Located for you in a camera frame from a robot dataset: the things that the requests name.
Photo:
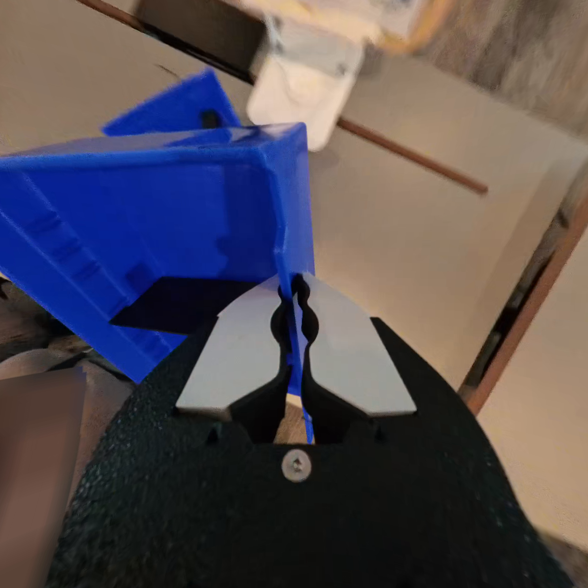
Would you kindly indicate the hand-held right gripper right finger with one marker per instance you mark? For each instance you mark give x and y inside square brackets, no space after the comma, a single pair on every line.
[353,363]

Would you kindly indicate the white monitor stand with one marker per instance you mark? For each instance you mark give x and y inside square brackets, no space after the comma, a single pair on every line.
[303,87]

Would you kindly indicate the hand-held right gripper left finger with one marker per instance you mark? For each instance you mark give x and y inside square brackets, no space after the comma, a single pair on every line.
[229,353]

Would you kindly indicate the blue plastic bin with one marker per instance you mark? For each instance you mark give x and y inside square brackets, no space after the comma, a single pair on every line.
[151,220]

